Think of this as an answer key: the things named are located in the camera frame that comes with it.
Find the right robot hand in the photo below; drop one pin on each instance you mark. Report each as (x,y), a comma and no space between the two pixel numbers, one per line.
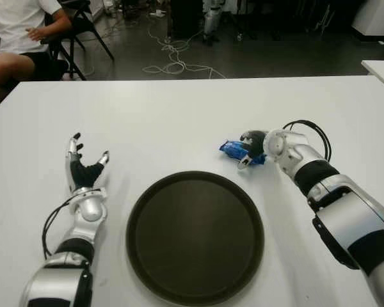
(256,144)

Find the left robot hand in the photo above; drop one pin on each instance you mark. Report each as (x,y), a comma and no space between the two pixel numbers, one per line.
(83,177)

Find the blue Oreo packet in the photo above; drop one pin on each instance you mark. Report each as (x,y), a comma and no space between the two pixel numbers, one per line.
(232,148)

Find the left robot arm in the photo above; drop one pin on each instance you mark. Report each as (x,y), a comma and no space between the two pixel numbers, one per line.
(91,209)

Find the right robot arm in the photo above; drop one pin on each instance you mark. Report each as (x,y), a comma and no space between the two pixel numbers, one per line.
(339,217)

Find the small white power adapter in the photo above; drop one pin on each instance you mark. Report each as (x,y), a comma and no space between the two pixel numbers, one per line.
(240,37)

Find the round dark brown tray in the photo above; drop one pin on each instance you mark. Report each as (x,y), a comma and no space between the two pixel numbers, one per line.
(195,240)

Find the silver humanoid robot legs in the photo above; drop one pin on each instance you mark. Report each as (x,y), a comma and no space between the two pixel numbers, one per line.
(211,22)

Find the folded metal stand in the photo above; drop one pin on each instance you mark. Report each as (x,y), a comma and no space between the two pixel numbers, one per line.
(323,22)

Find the white side table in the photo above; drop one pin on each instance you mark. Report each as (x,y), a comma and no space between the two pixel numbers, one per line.
(382,68)

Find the black folding chair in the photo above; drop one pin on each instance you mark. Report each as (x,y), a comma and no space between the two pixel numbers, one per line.
(83,25)

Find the white power strip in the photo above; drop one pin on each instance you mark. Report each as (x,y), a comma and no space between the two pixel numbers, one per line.
(157,13)

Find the seated person in white shirt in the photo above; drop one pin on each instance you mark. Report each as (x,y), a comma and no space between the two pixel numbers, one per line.
(16,25)

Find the white low shelf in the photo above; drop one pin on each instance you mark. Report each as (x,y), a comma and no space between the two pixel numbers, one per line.
(97,8)

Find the white cabinet with black base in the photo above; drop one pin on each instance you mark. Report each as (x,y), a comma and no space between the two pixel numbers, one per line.
(377,16)

